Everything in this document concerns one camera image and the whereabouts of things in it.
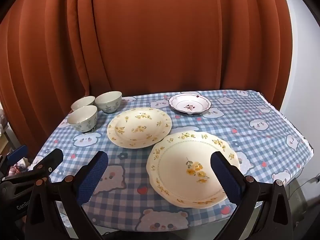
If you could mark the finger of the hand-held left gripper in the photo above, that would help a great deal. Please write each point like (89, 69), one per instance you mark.
(18, 153)
(52, 159)

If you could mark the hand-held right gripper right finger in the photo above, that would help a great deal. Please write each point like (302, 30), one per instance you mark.
(226, 177)

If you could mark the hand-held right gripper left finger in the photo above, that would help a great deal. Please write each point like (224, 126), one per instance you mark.
(92, 177)

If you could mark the scalloped yellow floral plate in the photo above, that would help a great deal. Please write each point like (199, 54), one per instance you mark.
(180, 177)

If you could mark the green floral ceramic bowl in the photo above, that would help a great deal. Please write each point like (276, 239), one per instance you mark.
(82, 102)
(82, 120)
(108, 99)

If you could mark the round yellow floral plate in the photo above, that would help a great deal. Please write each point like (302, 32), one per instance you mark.
(140, 130)

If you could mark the red-rimmed white plate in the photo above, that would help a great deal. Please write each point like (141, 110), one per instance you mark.
(190, 104)

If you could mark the pink cloth bundle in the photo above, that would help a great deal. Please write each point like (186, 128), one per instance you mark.
(15, 169)

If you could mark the blue checked bear tablecloth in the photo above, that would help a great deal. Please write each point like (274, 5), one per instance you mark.
(207, 127)

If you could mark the orange curtain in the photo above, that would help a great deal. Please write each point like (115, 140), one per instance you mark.
(150, 30)

